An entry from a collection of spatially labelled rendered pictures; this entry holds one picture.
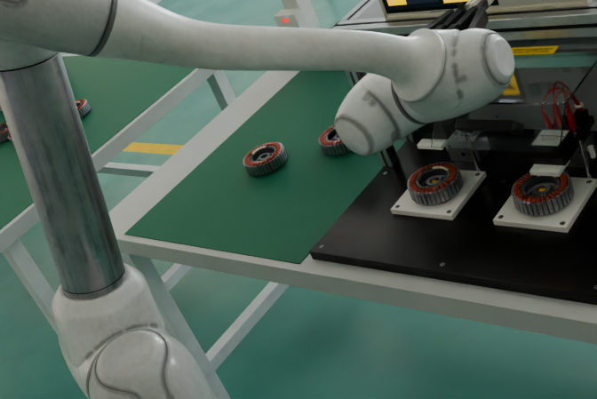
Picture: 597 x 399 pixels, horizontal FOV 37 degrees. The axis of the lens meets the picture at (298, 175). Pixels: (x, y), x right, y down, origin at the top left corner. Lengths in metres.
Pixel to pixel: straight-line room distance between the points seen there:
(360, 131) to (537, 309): 0.48
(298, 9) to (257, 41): 1.63
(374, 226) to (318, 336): 1.09
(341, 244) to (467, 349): 0.90
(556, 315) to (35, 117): 0.89
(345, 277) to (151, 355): 0.63
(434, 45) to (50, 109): 0.53
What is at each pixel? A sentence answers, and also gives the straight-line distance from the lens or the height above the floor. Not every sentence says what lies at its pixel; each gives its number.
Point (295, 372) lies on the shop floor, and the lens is 2.85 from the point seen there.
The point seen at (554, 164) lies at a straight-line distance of 1.77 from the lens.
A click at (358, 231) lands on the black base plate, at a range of 1.89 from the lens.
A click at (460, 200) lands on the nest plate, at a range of 1.84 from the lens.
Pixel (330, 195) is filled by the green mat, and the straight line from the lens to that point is 2.09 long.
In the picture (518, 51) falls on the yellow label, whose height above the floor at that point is 1.07.
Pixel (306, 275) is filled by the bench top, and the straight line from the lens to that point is 1.88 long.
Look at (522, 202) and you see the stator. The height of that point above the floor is 0.82.
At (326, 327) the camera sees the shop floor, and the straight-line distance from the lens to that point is 2.95.
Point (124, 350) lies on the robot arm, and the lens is 1.31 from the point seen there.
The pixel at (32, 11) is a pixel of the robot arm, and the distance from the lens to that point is 1.09.
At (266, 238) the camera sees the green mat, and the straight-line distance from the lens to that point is 2.04.
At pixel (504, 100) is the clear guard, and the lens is 1.54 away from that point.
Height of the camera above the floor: 1.79
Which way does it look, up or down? 28 degrees down
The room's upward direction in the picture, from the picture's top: 24 degrees counter-clockwise
